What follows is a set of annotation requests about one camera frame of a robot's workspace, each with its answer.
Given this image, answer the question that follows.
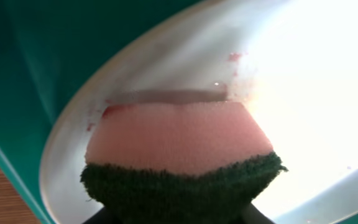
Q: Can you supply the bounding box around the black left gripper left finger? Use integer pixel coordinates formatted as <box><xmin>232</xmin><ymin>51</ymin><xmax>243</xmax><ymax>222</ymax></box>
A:
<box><xmin>83</xmin><ymin>207</ymin><xmax>117</xmax><ymax>224</ymax></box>

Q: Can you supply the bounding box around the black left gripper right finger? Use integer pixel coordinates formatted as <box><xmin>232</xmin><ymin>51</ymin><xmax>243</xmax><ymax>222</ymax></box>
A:
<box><xmin>241</xmin><ymin>203</ymin><xmax>275</xmax><ymax>224</ymax></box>

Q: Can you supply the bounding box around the pink green sponge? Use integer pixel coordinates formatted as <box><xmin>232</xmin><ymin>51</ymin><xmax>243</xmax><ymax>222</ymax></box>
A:
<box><xmin>80</xmin><ymin>101</ymin><xmax>285</xmax><ymax>223</ymax></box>

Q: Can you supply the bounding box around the light blue plate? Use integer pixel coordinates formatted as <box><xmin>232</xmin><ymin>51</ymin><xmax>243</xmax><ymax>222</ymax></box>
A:
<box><xmin>39</xmin><ymin>1</ymin><xmax>358</xmax><ymax>223</ymax></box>

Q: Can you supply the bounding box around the teal plastic tray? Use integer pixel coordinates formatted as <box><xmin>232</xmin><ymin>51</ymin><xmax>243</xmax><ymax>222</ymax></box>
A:
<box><xmin>0</xmin><ymin>0</ymin><xmax>358</xmax><ymax>224</ymax></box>

